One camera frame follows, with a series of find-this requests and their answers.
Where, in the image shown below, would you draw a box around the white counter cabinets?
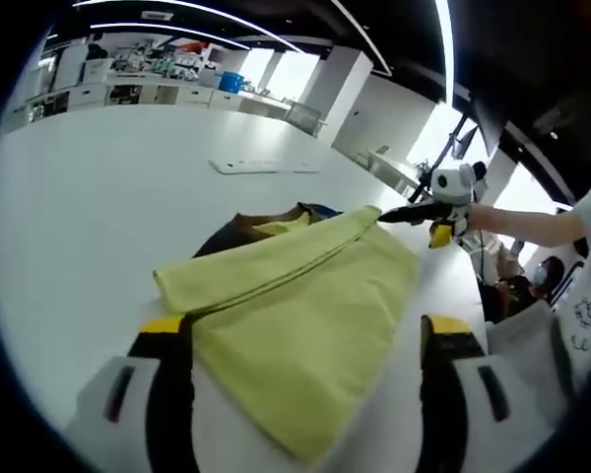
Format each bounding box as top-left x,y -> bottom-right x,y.
9,81 -> 297,120

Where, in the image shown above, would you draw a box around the dark hanging monitor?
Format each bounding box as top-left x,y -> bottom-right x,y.
465,88 -> 504,159

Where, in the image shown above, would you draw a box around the dark brown garment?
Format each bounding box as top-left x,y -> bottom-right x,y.
191,201 -> 307,261

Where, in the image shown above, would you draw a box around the blue bin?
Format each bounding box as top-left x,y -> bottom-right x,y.
218,70 -> 243,94

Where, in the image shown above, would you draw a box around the white template outline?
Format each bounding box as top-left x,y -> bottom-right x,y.
208,158 -> 322,175

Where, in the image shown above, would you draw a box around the yellow garment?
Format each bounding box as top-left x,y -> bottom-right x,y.
152,205 -> 421,465

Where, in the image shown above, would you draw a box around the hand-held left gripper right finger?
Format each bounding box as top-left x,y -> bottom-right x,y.
420,313 -> 554,473

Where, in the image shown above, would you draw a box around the wide ceiling light strip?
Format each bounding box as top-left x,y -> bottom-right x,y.
434,0 -> 458,108

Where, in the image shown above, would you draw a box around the grey trousers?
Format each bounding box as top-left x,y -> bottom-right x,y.
487,300 -> 573,426

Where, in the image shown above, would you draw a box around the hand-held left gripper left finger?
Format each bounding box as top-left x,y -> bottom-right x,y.
66,314 -> 199,473

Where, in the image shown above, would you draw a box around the long ceiling light strip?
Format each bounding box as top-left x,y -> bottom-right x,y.
88,21 -> 253,51
71,0 -> 302,51

